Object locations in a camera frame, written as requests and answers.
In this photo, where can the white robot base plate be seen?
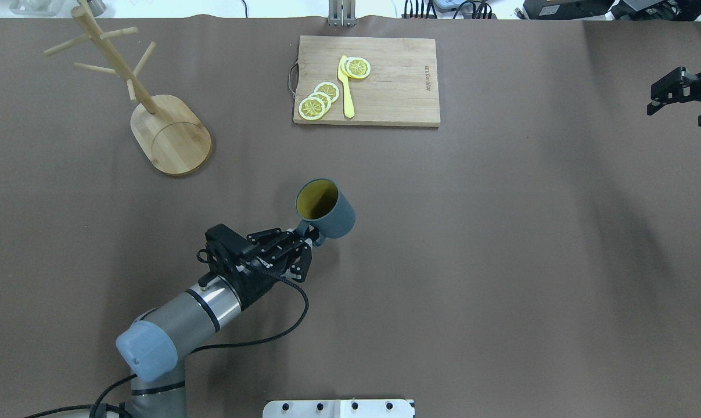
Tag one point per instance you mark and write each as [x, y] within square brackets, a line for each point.
[340, 408]

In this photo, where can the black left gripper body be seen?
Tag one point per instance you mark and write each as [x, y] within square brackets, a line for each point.
[250, 283]

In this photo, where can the lemon slice near knife tip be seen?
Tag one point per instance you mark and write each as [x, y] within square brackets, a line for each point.
[355, 67]

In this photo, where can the silver aluminium frame post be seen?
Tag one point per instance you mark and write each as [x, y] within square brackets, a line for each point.
[342, 13]

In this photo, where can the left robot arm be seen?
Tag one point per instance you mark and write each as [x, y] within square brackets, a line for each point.
[157, 343]

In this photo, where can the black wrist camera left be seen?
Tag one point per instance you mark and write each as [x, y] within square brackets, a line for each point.
[223, 250]

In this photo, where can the blue mug with green inside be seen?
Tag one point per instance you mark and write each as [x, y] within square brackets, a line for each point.
[324, 211]

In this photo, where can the wooden cutting board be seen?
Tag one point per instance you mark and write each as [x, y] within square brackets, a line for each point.
[401, 91]

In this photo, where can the wooden cup storage rack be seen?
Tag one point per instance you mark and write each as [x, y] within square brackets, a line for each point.
[170, 134]

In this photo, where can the middle lemon slice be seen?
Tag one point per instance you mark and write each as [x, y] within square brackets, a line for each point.
[325, 99]

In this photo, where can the yellow plastic knife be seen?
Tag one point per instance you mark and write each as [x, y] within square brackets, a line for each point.
[348, 105]

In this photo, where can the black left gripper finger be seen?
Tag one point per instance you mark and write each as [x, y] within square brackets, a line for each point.
[274, 237]
[295, 260]

